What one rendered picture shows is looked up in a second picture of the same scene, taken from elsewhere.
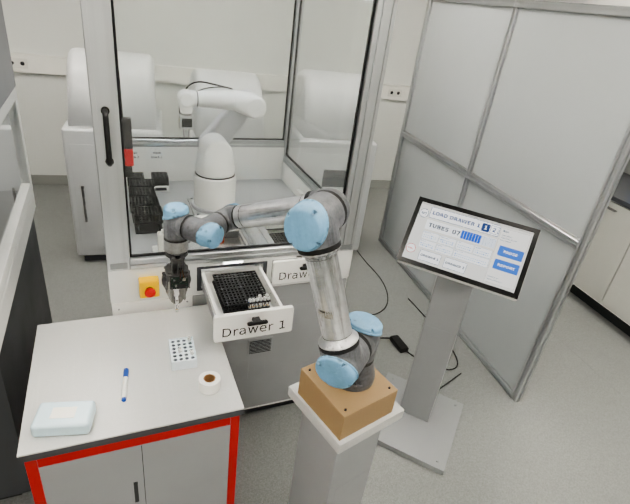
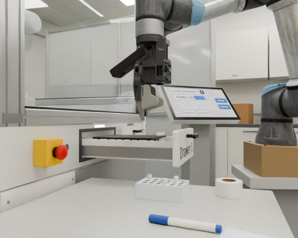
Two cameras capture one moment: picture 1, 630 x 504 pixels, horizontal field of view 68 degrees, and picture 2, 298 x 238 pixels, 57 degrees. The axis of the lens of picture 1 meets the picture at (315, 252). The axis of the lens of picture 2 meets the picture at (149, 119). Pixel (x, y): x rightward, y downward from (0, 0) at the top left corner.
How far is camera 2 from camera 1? 1.56 m
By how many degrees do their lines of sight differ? 52
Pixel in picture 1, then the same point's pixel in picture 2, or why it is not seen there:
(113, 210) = (12, 22)
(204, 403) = (255, 200)
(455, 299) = (203, 142)
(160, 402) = (238, 215)
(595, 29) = not seen: hidden behind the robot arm
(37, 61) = not seen: outside the picture
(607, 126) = (198, 55)
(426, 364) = not seen: hidden behind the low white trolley
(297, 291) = (129, 162)
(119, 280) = (12, 144)
